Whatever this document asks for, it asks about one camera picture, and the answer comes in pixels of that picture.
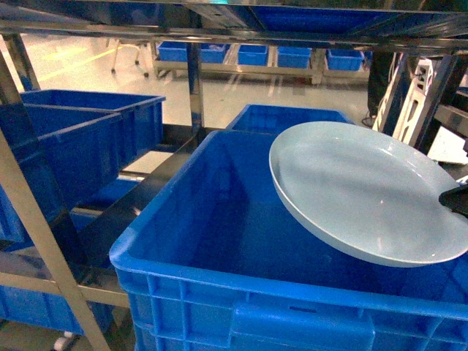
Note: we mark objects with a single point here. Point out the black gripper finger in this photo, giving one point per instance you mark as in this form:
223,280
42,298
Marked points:
455,199

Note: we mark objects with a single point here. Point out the light blue oval tray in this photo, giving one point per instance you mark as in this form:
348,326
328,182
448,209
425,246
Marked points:
367,195

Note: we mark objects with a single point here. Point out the stainless steel shelf rack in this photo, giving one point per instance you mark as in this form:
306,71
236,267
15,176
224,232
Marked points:
403,26

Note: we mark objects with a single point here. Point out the large blue bin on shelf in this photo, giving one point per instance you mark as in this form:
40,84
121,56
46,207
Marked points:
74,143

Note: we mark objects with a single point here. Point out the blue bin behind near crate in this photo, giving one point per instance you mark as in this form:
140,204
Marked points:
274,119

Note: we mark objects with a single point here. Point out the blue crate near right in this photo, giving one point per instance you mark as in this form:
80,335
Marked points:
216,262

